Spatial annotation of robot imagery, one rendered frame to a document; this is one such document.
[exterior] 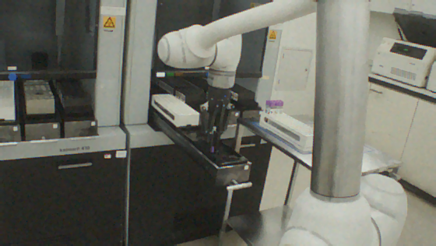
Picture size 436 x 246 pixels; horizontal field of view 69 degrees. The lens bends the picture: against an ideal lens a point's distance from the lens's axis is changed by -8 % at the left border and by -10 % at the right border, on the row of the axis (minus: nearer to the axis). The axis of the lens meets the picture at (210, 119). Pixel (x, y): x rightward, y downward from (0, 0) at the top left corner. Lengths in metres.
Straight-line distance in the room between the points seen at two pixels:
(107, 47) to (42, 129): 0.42
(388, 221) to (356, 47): 0.40
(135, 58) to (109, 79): 0.14
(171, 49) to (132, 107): 0.65
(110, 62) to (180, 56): 0.57
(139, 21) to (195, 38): 0.57
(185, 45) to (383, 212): 0.66
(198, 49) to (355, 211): 0.59
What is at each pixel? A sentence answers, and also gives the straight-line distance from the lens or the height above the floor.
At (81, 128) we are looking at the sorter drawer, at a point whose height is 0.78.
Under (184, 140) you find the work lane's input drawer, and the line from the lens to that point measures 1.32.
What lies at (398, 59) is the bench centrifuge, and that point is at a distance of 3.38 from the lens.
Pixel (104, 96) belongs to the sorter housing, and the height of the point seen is 0.88.
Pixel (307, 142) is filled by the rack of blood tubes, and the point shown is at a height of 0.86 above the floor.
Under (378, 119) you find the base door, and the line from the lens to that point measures 3.48.
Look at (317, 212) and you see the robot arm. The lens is 0.68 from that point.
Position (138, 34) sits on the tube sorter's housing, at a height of 1.15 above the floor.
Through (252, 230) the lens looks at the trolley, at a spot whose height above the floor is 0.28.
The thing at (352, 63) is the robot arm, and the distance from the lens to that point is 0.64.
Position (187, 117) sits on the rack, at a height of 0.85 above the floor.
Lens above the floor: 1.31
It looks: 19 degrees down
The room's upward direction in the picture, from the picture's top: 7 degrees clockwise
